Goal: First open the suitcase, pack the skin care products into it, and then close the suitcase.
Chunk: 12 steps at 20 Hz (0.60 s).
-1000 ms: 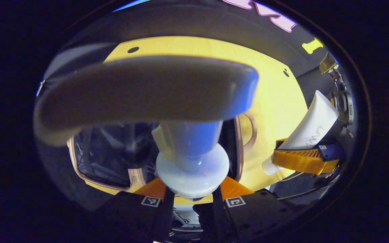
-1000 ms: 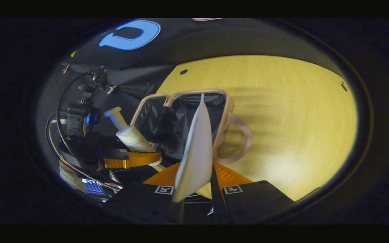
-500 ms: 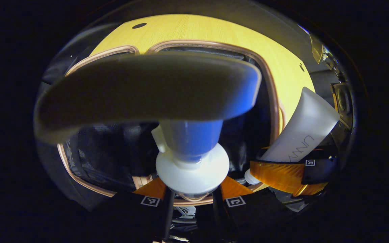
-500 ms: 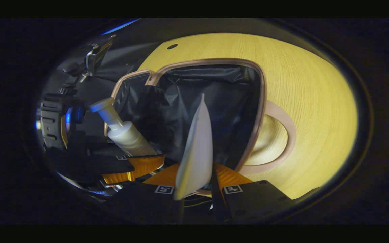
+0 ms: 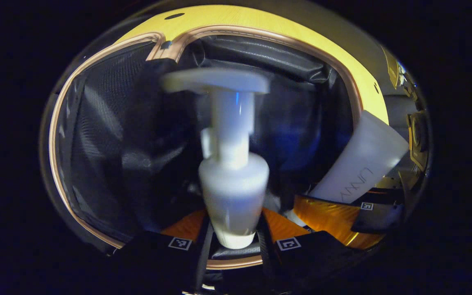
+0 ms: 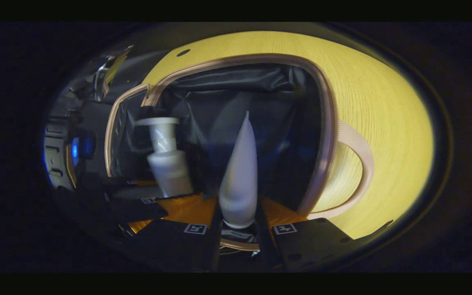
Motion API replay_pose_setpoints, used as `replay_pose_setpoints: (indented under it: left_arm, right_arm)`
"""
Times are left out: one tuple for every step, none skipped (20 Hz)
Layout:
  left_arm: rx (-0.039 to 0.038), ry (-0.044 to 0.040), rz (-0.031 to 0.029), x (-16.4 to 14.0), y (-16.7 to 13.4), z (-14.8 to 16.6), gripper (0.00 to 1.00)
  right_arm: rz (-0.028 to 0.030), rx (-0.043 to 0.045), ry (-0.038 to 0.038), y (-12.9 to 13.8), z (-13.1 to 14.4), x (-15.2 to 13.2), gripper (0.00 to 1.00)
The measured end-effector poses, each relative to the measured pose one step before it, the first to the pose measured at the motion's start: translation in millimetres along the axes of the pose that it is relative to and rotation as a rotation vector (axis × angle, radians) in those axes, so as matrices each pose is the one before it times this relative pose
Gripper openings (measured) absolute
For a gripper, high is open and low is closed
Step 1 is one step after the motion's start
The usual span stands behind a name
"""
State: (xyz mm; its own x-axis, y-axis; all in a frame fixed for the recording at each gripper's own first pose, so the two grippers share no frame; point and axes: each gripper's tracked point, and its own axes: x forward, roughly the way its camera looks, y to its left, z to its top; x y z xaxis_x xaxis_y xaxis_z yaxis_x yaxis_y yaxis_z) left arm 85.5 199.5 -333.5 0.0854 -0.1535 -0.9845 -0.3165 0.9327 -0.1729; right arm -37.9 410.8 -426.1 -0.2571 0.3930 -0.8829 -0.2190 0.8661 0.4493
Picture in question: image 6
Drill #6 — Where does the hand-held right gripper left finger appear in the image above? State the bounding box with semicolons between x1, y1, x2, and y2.
127;193;223;273

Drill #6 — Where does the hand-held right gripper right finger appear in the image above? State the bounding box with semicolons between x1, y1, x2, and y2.
255;196;356;273

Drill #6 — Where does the white pump bottle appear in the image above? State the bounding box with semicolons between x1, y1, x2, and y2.
134;117;194;198

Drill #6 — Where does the white cone-shaped tube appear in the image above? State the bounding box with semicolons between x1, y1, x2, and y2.
218;111;258;229

